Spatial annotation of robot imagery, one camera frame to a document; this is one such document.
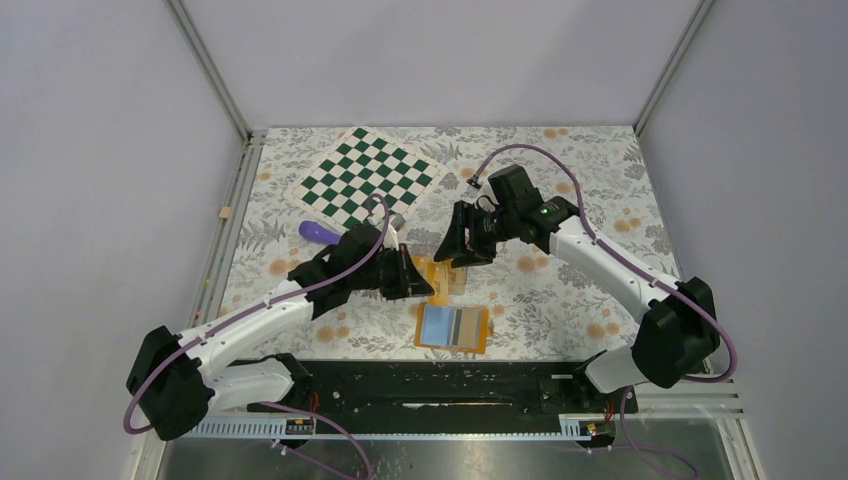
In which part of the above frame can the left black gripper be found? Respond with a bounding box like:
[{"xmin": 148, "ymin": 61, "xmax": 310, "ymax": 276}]
[{"xmin": 351, "ymin": 244, "xmax": 435, "ymax": 301}]

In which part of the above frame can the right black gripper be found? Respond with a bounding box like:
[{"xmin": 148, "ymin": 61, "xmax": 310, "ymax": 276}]
[{"xmin": 433, "ymin": 200, "xmax": 518, "ymax": 270}]

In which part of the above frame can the clear plastic card box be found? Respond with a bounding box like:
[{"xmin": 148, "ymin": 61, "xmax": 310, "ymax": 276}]
[{"xmin": 408, "ymin": 243, "xmax": 467, "ymax": 298}]

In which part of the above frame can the orange card holder wallet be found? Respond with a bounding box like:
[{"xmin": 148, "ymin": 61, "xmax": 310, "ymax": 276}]
[{"xmin": 413, "ymin": 304, "xmax": 489, "ymax": 354}]

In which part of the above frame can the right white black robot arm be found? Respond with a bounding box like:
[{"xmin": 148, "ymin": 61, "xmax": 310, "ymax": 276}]
[{"xmin": 434, "ymin": 165, "xmax": 721, "ymax": 412}]

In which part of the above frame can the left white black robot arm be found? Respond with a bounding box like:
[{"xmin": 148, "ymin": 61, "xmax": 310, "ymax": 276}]
[{"xmin": 124, "ymin": 225, "xmax": 434, "ymax": 441}]

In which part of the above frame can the floral table cloth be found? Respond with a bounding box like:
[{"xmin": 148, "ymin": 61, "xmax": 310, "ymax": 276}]
[{"xmin": 207, "ymin": 126, "xmax": 678, "ymax": 360}]

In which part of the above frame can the purple marker pen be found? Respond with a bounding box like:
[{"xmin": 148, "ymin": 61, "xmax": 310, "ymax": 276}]
[{"xmin": 298, "ymin": 220, "xmax": 342, "ymax": 245}]

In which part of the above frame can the green white chessboard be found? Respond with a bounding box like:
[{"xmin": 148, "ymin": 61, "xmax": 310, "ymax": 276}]
[{"xmin": 284, "ymin": 126, "xmax": 447, "ymax": 230}]

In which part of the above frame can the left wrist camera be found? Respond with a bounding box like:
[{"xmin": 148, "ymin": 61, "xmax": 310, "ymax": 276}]
[{"xmin": 384, "ymin": 213, "xmax": 405, "ymax": 249}]

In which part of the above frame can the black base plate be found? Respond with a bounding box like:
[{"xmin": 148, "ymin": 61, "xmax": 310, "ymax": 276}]
[{"xmin": 182, "ymin": 355, "xmax": 710, "ymax": 435}]

